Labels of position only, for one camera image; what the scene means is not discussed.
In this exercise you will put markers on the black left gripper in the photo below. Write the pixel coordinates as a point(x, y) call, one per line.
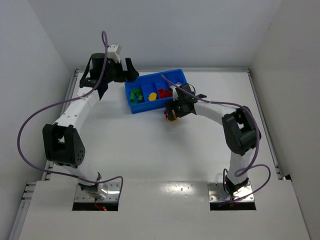
point(122, 72)

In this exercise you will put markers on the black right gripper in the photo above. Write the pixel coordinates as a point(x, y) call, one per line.
point(173, 111)

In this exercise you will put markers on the yellow striped lego block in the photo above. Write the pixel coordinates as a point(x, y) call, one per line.
point(172, 120)

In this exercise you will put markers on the red scalloped lego block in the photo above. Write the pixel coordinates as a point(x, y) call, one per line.
point(161, 93)

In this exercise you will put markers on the yellow rounded lego block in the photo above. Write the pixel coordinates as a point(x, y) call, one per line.
point(152, 96)

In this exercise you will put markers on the green rectangular lego brick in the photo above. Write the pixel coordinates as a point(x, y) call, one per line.
point(136, 92)

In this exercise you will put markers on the green half-round lego block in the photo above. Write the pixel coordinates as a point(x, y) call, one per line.
point(137, 100)

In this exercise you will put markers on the red rectangular lego brick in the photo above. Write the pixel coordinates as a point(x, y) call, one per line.
point(168, 93)

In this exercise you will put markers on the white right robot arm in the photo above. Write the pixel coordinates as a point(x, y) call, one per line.
point(240, 129)

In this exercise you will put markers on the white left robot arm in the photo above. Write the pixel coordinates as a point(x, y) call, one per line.
point(62, 142)

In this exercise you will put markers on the blue divided plastic bin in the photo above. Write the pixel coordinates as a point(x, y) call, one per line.
point(151, 91)

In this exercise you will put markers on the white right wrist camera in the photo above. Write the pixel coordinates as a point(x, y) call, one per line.
point(174, 92)

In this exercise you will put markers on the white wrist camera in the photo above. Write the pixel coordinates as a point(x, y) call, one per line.
point(113, 52)
point(174, 92)

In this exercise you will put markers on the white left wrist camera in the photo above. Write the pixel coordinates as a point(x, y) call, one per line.
point(113, 52)

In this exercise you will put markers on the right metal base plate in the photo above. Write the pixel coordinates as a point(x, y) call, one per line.
point(217, 194)

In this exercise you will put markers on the metal base plate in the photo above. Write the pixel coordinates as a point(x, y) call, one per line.
point(102, 193)
point(217, 194)

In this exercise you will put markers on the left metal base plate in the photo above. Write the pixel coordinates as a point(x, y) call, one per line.
point(102, 193)

